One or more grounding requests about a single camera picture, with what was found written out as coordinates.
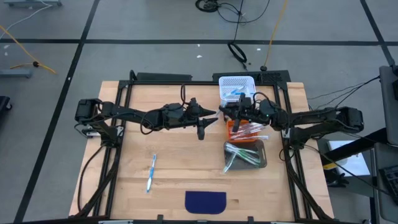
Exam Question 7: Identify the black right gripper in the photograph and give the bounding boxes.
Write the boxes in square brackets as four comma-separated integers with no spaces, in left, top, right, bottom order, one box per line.
[219,93,261,131]

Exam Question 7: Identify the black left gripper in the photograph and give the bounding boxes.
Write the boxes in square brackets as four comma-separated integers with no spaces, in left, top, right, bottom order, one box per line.
[185,98,219,141]

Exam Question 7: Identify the small orange plastic bin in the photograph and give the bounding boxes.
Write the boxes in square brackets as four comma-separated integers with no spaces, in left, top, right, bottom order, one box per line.
[226,119,259,143]

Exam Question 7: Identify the white perforated plastic basket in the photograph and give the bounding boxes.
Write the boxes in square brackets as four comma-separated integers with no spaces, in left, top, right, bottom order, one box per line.
[218,75,257,104]

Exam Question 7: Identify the black perforated box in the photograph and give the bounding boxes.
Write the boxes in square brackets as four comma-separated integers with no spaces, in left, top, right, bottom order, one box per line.
[212,70,292,84]

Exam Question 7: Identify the grey translucent plastic bin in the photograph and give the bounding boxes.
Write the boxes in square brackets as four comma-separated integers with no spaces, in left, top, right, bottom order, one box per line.
[223,139,268,171]

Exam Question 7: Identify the black flat box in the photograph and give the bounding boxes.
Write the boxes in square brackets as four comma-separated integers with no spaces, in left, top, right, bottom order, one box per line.
[136,72,193,82]

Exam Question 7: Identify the purple cloth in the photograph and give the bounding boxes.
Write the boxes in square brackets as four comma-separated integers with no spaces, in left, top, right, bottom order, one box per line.
[184,190,228,215]

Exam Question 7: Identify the black diagonal bar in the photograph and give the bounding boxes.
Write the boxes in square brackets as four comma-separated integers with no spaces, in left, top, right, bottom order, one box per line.
[320,126,389,162]

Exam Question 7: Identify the white box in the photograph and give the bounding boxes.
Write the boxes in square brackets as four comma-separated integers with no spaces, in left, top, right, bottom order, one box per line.
[328,139,371,178]

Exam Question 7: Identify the black keyboard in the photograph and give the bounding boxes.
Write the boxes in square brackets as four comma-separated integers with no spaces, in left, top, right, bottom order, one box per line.
[381,164,398,200]

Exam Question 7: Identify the grey desk with keyboard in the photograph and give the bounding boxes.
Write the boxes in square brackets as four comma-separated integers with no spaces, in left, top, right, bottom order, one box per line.
[373,142,398,223]

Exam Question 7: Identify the grey cart base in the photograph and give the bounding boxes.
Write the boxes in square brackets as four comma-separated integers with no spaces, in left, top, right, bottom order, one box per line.
[2,0,62,8]
[0,68,34,79]

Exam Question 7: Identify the black floor object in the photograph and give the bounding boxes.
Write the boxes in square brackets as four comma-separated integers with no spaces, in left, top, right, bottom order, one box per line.
[0,95,12,113]

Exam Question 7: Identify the black metal table frame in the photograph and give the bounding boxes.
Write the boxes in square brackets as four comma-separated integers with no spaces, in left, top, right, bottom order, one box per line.
[68,70,335,223]

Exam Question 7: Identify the black hanging cable with coil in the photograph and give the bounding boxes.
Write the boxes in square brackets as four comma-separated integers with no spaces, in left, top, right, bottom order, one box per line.
[227,0,249,72]

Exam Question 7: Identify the yellow hanging cable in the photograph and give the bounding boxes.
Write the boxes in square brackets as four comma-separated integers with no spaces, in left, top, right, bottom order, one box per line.
[259,0,289,72]

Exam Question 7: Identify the black cable tangle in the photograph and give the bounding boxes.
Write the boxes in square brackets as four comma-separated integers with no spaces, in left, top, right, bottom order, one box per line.
[195,0,271,24]

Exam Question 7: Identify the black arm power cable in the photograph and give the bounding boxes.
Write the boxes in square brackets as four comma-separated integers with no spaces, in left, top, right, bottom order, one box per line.
[307,76,381,111]

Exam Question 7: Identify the long black floor cable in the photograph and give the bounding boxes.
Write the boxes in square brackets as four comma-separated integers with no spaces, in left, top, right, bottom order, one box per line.
[306,144,393,197]

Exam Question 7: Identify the black looped base cable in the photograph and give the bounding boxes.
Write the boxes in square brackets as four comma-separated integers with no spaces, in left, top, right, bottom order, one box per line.
[76,143,106,213]

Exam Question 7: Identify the yellow floor cable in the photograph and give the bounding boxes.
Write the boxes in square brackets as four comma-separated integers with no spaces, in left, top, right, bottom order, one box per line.
[0,24,57,75]

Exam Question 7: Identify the white floor cable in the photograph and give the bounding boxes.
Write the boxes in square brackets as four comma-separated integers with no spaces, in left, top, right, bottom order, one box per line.
[0,0,53,32]

